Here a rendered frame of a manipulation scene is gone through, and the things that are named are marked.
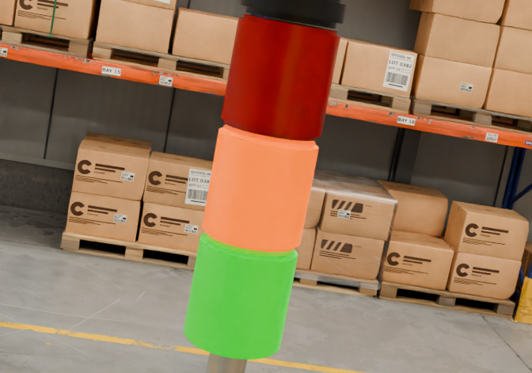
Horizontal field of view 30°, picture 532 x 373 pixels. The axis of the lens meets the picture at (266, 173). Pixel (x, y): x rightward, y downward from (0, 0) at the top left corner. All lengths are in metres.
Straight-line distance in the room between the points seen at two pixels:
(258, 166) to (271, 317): 0.08
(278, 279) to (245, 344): 0.04
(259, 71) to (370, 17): 9.11
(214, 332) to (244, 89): 0.12
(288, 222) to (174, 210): 7.85
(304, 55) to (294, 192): 0.06
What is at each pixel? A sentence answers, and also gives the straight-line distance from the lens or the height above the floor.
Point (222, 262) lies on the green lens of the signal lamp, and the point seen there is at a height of 2.21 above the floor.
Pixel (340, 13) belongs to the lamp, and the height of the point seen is 2.33.
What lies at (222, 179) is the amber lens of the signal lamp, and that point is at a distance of 0.47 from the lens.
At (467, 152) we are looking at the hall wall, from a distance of 9.93.
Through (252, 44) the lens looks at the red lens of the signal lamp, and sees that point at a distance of 0.46.
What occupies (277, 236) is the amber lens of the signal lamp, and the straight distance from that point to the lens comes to 0.47.
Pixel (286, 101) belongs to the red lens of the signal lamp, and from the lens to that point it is 0.46.
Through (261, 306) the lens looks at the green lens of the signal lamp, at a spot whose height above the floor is 2.19.
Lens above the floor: 2.33
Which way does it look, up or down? 10 degrees down
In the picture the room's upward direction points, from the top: 11 degrees clockwise
